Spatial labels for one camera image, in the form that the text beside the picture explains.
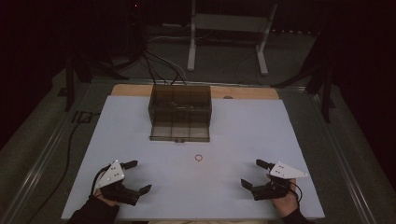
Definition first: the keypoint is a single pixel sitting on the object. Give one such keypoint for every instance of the person's right hand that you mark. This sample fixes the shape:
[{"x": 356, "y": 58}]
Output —
[{"x": 285, "y": 203}]

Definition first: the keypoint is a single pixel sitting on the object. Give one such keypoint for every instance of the white table cover sheet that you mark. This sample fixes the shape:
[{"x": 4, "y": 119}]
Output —
[{"x": 249, "y": 130}]

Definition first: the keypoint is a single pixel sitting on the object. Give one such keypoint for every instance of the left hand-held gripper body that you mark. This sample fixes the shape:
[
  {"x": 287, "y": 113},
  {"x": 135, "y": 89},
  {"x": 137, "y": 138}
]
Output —
[{"x": 113, "y": 175}]

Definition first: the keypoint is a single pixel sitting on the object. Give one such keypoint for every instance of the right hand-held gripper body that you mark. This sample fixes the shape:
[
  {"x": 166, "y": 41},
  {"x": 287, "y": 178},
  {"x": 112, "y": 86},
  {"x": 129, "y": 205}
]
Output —
[{"x": 280, "y": 172}]

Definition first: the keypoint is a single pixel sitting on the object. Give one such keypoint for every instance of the black metal stand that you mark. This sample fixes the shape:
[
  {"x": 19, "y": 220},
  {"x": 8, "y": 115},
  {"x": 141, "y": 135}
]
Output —
[
  {"x": 69, "y": 90},
  {"x": 326, "y": 93}
]

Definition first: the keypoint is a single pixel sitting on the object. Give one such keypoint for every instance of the aluminium rail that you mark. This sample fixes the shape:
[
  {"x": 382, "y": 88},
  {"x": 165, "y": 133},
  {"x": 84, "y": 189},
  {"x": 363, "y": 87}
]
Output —
[
  {"x": 224, "y": 83},
  {"x": 342, "y": 165},
  {"x": 34, "y": 177}
]

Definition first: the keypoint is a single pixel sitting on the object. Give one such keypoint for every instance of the smoky transparent drawer cabinet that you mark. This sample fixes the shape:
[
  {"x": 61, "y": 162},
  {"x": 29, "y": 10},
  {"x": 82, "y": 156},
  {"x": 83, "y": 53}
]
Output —
[{"x": 180, "y": 102}]

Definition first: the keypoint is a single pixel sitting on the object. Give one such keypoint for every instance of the person's left hand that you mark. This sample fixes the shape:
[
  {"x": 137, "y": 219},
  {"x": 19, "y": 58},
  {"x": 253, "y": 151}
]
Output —
[{"x": 102, "y": 199}]

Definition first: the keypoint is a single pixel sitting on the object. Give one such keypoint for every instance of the white metal stand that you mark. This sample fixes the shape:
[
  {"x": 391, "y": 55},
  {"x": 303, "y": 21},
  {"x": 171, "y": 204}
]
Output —
[{"x": 192, "y": 46}]

